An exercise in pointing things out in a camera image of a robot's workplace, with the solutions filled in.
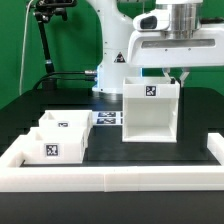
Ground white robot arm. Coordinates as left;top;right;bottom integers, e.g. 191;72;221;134
87;0;224;100

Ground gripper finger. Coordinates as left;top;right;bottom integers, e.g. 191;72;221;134
179;67;190;84
162;68;171;79

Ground white drawer box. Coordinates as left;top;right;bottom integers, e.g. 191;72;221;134
38;110;93;147
22;127;88;164

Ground white marker tag sheet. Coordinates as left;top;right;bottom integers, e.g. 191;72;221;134
93;111;123;126

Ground white rear drawer box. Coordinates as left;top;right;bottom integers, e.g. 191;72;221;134
38;110;93;147

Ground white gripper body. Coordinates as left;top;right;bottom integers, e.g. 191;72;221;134
127;25;224;68

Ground white cable on left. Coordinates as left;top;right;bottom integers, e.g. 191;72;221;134
18;0;36;96

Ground white workspace border frame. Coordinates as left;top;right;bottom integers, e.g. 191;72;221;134
0;133;224;192

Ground black camera stand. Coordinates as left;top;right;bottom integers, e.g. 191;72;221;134
31;0;77;90

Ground black cables at base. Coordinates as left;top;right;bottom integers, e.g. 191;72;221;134
32;69;99;91

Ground white drawer cabinet frame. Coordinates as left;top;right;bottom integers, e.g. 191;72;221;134
122;77;180;143

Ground white front drawer box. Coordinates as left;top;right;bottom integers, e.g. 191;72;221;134
22;127;88;164

